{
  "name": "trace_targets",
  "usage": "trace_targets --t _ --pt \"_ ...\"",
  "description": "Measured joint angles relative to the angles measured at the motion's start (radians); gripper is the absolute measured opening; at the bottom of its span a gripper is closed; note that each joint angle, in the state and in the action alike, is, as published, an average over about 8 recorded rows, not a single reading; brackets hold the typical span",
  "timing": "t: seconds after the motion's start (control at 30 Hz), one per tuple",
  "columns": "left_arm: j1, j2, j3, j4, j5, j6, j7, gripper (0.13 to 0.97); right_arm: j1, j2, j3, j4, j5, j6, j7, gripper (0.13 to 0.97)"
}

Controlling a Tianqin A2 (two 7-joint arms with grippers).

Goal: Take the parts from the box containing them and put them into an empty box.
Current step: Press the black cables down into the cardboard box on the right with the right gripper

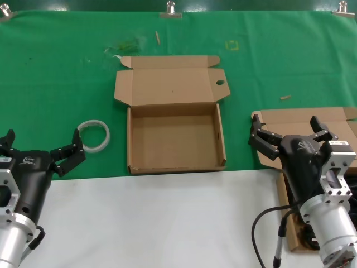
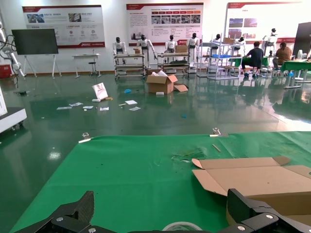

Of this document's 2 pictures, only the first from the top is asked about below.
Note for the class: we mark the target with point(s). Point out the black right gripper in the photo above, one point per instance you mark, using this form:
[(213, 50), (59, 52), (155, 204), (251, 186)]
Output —
[(301, 167)]

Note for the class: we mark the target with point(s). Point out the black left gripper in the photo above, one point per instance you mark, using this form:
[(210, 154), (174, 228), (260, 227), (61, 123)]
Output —
[(30, 178)]

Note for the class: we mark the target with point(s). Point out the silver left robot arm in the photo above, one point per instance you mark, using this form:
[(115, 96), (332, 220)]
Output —
[(11, 240)]

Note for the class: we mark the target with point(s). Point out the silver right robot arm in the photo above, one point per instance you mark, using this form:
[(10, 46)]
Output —
[(332, 229)]

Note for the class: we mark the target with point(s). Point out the cardboard box with round hole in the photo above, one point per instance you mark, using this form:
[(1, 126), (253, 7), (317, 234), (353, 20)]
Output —
[(173, 83)]

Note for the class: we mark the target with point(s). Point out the short wooden piece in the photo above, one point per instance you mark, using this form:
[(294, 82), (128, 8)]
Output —
[(285, 97)]

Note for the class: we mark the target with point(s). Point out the clear tape roll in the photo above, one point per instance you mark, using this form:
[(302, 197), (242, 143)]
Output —
[(96, 150)]

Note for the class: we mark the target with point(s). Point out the green table cloth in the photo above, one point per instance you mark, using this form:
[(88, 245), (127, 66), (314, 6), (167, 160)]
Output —
[(55, 83)]

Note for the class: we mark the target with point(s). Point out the metal binder clip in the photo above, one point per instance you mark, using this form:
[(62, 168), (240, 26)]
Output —
[(170, 14), (6, 14), (343, 11)]

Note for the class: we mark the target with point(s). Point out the clear plastic wrapper scrap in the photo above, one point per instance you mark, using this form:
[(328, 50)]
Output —
[(128, 46)]

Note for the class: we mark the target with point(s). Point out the thin wooden stick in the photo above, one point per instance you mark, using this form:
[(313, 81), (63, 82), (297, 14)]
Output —
[(158, 37)]

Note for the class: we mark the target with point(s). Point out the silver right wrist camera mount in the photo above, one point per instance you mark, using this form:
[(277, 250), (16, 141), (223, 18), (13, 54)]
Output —
[(338, 162)]

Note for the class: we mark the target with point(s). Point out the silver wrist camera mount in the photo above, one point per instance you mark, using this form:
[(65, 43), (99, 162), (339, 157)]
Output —
[(8, 206), (338, 162)]

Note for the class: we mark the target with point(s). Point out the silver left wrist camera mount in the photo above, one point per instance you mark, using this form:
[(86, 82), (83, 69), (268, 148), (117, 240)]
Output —
[(8, 206)]

